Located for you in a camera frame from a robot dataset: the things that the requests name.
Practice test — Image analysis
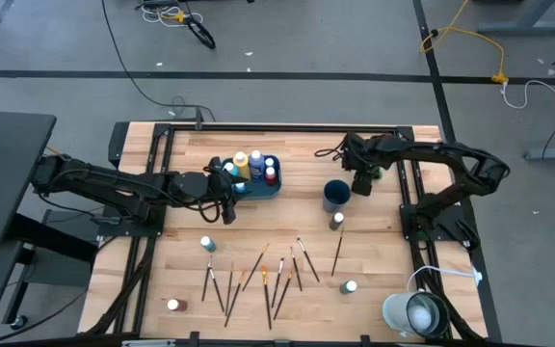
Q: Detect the black cable bundle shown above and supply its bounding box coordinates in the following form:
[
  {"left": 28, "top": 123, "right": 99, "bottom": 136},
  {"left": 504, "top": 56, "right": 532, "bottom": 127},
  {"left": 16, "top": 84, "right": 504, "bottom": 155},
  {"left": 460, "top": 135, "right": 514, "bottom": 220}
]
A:
[
  {"left": 84, "top": 235, "right": 156, "bottom": 336},
  {"left": 410, "top": 238, "right": 476, "bottom": 341}
]

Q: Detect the black looped floor cable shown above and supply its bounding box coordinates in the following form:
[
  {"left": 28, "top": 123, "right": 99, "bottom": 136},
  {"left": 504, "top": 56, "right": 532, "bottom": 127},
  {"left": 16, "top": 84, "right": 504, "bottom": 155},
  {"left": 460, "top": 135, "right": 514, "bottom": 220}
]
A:
[{"left": 180, "top": 12, "right": 217, "bottom": 51}]

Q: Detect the black side desk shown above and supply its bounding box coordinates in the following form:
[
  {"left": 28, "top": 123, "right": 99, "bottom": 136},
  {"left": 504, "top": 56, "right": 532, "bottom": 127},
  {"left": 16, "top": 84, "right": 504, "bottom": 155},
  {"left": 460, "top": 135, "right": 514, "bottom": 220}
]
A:
[{"left": 0, "top": 109, "right": 58, "bottom": 246}]

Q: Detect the white lamp cable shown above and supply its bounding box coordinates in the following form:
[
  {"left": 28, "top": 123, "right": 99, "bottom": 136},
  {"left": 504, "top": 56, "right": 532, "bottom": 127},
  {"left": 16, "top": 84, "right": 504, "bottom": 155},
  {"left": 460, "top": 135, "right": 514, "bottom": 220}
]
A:
[{"left": 406, "top": 264, "right": 484, "bottom": 293}]

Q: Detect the teal plastic storage bin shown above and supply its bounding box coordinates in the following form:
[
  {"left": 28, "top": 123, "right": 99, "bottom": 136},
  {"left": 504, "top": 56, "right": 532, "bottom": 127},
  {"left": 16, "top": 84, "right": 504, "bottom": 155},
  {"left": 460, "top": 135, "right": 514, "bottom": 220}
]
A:
[{"left": 219, "top": 153, "right": 283, "bottom": 201}]

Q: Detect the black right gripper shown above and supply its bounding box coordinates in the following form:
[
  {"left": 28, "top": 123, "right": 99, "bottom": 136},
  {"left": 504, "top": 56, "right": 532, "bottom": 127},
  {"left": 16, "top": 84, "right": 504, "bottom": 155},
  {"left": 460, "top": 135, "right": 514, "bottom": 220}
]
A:
[{"left": 340, "top": 130, "right": 394, "bottom": 198}]

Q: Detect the long paintbrush gold ferrule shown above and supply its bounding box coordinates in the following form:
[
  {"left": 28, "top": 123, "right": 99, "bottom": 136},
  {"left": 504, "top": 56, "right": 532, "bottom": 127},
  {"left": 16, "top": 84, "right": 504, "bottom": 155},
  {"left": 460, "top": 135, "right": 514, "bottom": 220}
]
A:
[{"left": 241, "top": 242, "right": 271, "bottom": 292}]

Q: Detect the grey lamp with bulb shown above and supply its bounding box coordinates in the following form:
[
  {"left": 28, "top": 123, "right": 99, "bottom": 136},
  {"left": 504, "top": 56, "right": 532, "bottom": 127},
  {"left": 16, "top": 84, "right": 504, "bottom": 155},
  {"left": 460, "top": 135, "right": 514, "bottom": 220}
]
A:
[{"left": 382, "top": 288, "right": 451, "bottom": 338}]

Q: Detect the black paintbrush silver ferrule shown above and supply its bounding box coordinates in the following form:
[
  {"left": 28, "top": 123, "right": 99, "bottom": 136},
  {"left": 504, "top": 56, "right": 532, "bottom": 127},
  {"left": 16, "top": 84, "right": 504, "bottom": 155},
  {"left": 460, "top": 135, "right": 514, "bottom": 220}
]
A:
[
  {"left": 289, "top": 246, "right": 304, "bottom": 293},
  {"left": 200, "top": 254, "right": 212, "bottom": 304},
  {"left": 207, "top": 265, "right": 226, "bottom": 313},
  {"left": 297, "top": 237, "right": 321, "bottom": 283},
  {"left": 270, "top": 256, "right": 286, "bottom": 309}
]

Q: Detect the yellow floor cable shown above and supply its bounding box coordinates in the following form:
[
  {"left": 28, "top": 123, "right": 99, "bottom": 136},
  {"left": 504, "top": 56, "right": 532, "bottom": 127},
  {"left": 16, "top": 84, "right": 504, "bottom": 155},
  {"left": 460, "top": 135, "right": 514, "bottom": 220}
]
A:
[{"left": 419, "top": 0, "right": 509, "bottom": 84}]

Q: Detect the white floor cable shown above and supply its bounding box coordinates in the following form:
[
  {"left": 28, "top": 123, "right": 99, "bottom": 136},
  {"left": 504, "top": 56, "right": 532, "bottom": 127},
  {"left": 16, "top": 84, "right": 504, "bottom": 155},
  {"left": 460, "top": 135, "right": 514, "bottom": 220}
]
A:
[{"left": 500, "top": 79, "right": 555, "bottom": 131}]

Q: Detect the large yellow paint bottle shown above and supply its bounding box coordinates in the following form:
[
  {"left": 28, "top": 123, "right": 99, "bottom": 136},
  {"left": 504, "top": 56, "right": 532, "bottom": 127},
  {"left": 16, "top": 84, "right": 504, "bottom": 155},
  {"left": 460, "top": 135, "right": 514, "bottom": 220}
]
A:
[{"left": 232, "top": 150, "right": 251, "bottom": 180}]

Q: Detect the long black floor cable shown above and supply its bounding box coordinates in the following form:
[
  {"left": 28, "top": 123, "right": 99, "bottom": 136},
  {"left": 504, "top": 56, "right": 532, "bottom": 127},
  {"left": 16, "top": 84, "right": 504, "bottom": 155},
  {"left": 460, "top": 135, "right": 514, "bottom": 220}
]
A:
[{"left": 100, "top": 0, "right": 217, "bottom": 122}]

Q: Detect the white coiled cable yellow plug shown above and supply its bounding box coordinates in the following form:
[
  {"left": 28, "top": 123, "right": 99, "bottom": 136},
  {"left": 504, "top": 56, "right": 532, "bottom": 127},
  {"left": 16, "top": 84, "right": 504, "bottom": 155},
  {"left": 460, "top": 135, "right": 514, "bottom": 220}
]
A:
[{"left": 140, "top": 2, "right": 205, "bottom": 29}]

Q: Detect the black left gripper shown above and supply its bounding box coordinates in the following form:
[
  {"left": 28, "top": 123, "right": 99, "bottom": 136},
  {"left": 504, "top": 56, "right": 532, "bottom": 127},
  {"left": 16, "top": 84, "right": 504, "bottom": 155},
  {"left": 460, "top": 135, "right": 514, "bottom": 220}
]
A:
[{"left": 203, "top": 154, "right": 238, "bottom": 227}]

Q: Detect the orange-bristle paintbrush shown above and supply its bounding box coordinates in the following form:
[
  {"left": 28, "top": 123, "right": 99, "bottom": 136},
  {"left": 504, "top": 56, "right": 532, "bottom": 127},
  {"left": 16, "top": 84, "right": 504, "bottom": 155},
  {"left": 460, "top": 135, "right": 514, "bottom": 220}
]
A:
[
  {"left": 260, "top": 264, "right": 273, "bottom": 332},
  {"left": 224, "top": 269, "right": 248, "bottom": 329}
]

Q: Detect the large purple paint bottle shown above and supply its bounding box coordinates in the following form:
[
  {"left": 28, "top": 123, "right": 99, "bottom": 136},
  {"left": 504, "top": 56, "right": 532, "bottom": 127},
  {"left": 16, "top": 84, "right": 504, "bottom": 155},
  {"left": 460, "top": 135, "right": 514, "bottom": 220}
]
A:
[{"left": 248, "top": 148, "right": 266, "bottom": 183}]

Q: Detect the thin black paintbrush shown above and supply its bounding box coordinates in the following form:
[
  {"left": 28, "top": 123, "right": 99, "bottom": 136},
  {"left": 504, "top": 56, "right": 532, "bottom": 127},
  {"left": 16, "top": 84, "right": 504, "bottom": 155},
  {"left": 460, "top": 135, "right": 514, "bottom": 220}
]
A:
[{"left": 330, "top": 228, "right": 345, "bottom": 278}]

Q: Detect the dark teal plastic cup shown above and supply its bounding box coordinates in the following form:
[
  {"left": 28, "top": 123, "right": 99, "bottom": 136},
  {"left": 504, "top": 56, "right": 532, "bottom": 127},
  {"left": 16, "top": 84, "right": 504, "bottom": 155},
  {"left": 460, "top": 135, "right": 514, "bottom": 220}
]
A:
[{"left": 322, "top": 179, "right": 353, "bottom": 214}]

